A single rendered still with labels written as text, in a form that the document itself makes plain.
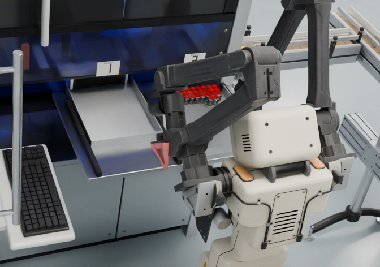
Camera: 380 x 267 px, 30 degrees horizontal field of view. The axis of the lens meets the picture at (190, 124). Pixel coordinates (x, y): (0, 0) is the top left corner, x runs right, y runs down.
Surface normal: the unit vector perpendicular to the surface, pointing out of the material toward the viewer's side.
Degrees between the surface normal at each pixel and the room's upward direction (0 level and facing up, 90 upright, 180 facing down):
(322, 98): 60
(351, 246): 0
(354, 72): 0
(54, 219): 0
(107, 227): 90
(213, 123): 83
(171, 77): 83
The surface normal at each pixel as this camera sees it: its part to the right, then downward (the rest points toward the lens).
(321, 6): 0.45, 0.14
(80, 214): 0.38, 0.61
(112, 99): 0.15, -0.78
